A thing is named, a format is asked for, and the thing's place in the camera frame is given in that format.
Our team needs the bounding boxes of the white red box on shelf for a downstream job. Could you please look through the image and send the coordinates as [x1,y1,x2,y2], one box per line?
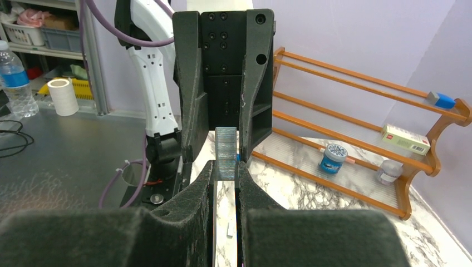
[380,124,431,156]

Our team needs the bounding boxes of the small clear jar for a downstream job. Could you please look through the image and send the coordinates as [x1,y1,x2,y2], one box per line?
[376,160,403,185]

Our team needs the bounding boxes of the clear water bottle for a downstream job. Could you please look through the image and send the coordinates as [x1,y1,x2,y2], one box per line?
[1,40,39,117]

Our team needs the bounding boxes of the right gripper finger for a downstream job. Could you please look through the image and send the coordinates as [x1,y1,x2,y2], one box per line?
[235,162,409,266]
[1,161,214,266]

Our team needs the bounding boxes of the orange wooden shelf rack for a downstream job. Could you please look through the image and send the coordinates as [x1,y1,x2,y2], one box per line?
[252,47,471,220]

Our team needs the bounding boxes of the blue white jar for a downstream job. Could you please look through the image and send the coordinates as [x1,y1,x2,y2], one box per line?
[319,143,348,174]

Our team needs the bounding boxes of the black cable on floor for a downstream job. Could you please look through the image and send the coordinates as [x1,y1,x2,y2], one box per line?
[0,120,35,159]

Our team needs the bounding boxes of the grey storage bin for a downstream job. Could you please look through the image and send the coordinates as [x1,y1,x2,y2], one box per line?
[41,27,82,53]

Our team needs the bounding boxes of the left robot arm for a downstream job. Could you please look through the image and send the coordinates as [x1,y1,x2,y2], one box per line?
[114,1,181,164]

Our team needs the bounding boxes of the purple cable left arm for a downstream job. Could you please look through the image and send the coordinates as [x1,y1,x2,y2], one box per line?
[79,0,176,210]

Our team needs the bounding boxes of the white tape roll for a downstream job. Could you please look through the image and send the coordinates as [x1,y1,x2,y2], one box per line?
[47,78,79,116]

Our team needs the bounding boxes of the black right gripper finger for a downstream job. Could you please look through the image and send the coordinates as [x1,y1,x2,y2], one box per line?
[173,11,209,163]
[239,9,274,160]

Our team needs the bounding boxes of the blue grey eraser block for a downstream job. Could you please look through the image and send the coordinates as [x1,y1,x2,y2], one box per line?
[426,91,456,110]

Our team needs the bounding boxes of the yellow plastic crate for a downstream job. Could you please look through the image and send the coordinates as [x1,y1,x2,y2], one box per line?
[38,78,94,100]

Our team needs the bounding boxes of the staple strip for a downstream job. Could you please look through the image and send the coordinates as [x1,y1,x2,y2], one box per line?
[215,127,237,181]
[227,221,235,238]

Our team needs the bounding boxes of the white storage basket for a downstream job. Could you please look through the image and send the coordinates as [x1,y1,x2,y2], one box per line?
[2,22,45,46]

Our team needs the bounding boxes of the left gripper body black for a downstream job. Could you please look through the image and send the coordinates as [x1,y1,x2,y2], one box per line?
[200,11,247,130]

